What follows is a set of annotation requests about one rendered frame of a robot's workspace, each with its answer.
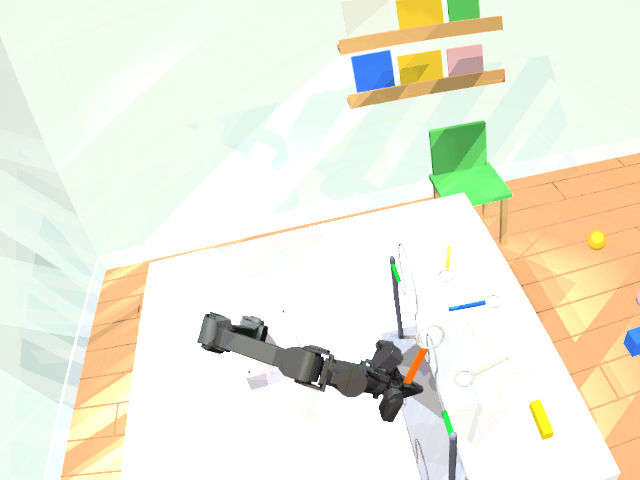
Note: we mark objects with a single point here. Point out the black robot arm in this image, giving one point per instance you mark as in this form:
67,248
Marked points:
217,335

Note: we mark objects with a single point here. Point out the yellow rectangular block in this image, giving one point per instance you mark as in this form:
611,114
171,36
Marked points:
541,419

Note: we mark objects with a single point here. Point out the orange handle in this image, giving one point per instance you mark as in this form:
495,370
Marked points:
422,352

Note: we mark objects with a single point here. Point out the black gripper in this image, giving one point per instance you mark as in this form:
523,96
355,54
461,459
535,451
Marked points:
394,391

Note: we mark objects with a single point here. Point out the blue handle with thin white loop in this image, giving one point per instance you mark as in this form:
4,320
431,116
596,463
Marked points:
476,304

